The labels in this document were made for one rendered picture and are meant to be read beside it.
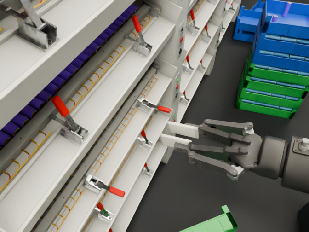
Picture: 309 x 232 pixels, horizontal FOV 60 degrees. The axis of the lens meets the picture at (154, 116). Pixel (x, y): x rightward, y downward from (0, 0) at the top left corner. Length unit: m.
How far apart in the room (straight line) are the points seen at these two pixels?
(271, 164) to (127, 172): 0.50
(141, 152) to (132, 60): 0.39
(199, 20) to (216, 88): 0.60
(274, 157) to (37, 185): 0.38
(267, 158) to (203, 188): 0.78
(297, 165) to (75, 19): 0.40
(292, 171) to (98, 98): 0.37
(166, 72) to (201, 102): 0.72
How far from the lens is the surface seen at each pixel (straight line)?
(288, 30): 1.29
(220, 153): 0.52
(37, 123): 0.48
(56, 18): 0.39
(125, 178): 0.87
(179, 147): 0.54
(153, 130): 0.96
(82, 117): 0.51
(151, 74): 0.83
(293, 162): 0.49
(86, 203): 0.64
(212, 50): 1.63
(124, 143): 0.70
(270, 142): 0.51
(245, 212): 1.25
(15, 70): 0.33
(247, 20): 2.19
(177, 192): 1.23
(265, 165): 0.50
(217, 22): 1.54
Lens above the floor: 1.12
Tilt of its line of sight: 49 degrees down
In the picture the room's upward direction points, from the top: straight up
